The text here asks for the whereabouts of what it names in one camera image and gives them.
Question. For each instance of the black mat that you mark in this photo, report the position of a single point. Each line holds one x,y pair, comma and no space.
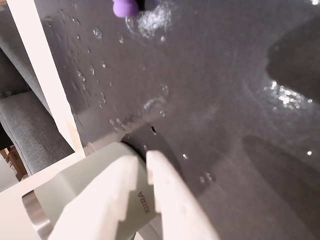
200,87

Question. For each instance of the grey fabric chair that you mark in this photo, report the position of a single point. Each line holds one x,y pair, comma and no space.
27,120

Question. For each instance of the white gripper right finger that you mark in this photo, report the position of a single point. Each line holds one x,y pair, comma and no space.
175,200

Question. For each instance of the pale grey steel-lined cup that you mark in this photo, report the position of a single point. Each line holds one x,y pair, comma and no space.
82,175

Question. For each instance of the purple pengrip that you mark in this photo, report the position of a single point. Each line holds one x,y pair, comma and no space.
125,8

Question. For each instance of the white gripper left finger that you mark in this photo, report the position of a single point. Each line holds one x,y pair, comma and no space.
100,200

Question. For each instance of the brown cardboard box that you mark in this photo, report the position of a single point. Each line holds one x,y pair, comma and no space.
15,160

